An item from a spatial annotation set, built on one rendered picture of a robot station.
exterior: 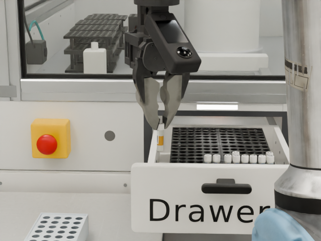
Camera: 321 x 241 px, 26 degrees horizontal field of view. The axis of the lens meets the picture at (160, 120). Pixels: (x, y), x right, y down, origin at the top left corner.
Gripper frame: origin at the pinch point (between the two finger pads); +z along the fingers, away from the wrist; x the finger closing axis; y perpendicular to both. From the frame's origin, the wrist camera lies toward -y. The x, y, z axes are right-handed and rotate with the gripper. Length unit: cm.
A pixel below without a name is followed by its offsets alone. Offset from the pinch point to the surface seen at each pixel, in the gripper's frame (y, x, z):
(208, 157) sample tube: -1.0, -8.1, 6.7
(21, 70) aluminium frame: 37.7, 13.4, -2.4
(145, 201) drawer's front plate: -5.7, 5.3, 10.5
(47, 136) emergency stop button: 27.5, 11.6, 8.9
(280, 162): 3.6, -25.9, 11.6
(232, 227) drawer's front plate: -11.9, -6.8, 14.6
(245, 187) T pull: -15.6, -6.4, 6.6
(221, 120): 45, -37, 16
